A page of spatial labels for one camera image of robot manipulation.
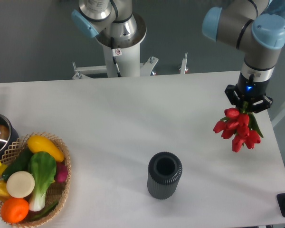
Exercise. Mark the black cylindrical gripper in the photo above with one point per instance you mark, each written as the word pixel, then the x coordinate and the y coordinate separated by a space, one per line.
pixel 246 89

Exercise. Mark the red tulip bouquet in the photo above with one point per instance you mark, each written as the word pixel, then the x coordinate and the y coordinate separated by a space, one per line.
pixel 241 126

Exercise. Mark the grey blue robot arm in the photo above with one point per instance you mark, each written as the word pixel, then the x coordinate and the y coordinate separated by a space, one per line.
pixel 260 37

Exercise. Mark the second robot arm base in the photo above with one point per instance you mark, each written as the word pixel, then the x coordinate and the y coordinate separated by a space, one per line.
pixel 112 22

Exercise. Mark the dark grey ribbed vase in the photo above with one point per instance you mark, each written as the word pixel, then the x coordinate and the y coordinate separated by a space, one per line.
pixel 164 173

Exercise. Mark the purple red radish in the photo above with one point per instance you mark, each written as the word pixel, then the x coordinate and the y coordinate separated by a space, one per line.
pixel 61 173

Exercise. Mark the woven wicker basket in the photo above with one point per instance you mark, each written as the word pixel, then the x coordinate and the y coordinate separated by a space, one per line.
pixel 57 192

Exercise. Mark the green bok choy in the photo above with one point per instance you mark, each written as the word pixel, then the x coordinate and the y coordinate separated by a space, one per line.
pixel 42 166

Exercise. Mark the yellow squash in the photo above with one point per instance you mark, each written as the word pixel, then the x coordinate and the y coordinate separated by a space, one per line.
pixel 38 143

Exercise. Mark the green chili pepper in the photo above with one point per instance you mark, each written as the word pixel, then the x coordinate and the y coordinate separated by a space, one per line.
pixel 33 216

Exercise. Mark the dark green cucumber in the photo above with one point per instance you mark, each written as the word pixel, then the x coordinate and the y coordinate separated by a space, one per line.
pixel 19 164

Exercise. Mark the cream round bun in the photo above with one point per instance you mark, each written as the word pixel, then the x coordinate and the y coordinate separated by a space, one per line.
pixel 20 184

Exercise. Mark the orange fruit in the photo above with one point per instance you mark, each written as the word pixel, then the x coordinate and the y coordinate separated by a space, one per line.
pixel 14 210

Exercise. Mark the yellow bell pepper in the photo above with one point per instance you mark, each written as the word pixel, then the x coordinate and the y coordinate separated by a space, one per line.
pixel 4 194

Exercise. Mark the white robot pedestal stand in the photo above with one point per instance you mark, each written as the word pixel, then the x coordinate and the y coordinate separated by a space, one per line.
pixel 119 62

